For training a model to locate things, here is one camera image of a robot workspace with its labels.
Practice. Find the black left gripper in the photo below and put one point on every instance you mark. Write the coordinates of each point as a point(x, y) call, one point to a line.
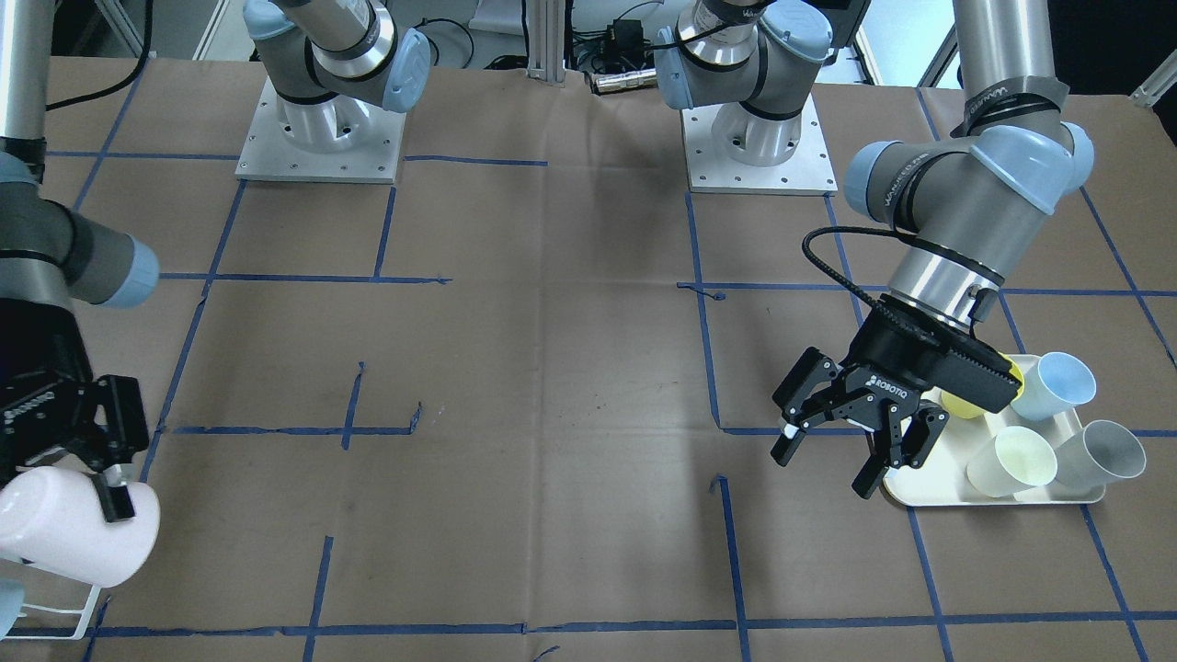
point(890, 360)

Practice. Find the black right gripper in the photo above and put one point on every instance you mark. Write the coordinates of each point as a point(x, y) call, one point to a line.
point(35, 368)

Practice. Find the pink plastic cup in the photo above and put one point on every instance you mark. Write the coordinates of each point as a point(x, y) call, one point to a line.
point(52, 517)

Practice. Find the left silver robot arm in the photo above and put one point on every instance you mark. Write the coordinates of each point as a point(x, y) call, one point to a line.
point(967, 207)

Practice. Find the cream white plastic cup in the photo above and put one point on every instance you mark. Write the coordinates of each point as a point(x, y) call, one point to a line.
point(1014, 460)

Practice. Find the grey plastic cup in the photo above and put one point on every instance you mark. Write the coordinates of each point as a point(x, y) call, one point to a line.
point(1101, 453)

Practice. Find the cream bunny print tray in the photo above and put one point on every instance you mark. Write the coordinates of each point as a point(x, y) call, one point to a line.
point(941, 481)

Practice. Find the white wire cup rack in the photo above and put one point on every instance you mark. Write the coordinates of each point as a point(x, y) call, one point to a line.
point(42, 606)

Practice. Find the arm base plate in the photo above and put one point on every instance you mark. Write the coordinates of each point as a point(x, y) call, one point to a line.
point(729, 151)
point(341, 140)

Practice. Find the aluminium frame post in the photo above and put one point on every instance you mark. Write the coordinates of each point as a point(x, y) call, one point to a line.
point(545, 25)

